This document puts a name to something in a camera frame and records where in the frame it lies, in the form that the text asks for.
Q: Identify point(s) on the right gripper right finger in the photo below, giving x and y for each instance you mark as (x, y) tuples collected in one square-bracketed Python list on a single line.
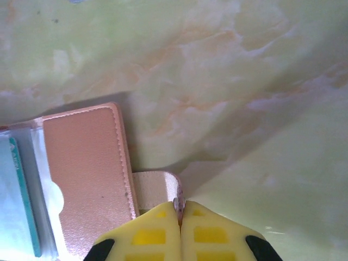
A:
[(217, 239)]

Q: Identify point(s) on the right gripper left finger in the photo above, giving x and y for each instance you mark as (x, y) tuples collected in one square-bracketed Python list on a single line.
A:
[(152, 239)]

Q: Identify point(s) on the pink leather card holder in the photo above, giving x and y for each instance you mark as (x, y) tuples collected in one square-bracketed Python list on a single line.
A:
[(87, 163)]

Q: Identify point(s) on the teal credit card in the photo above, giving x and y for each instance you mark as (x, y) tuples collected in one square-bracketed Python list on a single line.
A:
[(27, 204)]

